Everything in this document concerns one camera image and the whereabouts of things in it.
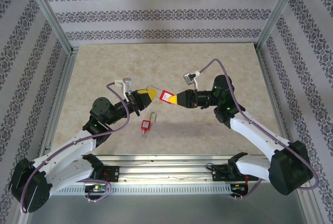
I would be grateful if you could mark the right controller board with LED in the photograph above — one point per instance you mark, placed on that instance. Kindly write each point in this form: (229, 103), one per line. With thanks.
(239, 189)

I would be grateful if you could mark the right aluminium side rail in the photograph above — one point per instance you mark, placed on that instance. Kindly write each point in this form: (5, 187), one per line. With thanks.
(273, 91)

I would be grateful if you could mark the aluminium corner post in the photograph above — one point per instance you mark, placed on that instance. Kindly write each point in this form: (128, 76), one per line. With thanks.
(278, 11)
(49, 13)

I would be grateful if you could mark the red padlock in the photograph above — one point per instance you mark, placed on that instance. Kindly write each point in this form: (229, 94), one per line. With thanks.
(166, 96)
(145, 125)

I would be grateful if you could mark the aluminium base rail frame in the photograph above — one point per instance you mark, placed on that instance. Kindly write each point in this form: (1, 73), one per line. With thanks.
(166, 172)

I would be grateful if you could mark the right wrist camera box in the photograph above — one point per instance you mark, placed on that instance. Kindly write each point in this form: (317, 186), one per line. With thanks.
(187, 78)

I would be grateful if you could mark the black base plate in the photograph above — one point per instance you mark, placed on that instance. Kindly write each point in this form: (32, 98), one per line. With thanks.
(113, 173)
(218, 173)

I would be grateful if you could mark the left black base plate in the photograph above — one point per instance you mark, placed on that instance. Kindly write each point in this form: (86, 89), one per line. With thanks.
(113, 173)

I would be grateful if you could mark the left controller board with LED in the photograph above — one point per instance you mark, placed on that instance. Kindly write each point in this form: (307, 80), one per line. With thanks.
(96, 188)

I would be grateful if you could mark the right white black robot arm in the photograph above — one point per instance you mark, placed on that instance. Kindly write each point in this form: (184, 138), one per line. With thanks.
(255, 135)

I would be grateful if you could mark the left aluminium side rail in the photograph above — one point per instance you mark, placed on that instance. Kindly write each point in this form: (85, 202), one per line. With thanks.
(62, 91)

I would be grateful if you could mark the controller board with led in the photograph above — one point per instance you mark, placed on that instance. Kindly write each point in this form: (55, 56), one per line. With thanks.
(239, 189)
(96, 188)

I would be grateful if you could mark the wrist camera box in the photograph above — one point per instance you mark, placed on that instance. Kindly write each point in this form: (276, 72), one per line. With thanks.
(187, 78)
(127, 83)

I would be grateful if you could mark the right aluminium corner post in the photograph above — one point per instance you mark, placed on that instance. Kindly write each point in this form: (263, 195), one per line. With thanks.
(278, 11)

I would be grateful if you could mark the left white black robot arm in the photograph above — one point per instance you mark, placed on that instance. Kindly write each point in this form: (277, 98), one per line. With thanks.
(65, 151)

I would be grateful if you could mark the left aluminium corner post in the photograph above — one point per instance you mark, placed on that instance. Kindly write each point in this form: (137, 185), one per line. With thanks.
(49, 13)

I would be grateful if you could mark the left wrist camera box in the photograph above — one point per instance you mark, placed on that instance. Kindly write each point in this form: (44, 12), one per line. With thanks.
(127, 83)

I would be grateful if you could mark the aluminium side rail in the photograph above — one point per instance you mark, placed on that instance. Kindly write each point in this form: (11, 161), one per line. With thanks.
(62, 91)
(273, 91)

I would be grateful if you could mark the grey metal panel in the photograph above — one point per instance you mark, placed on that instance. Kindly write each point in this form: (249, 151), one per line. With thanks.
(166, 208)

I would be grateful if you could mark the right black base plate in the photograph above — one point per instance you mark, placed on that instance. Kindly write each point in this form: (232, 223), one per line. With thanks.
(218, 173)

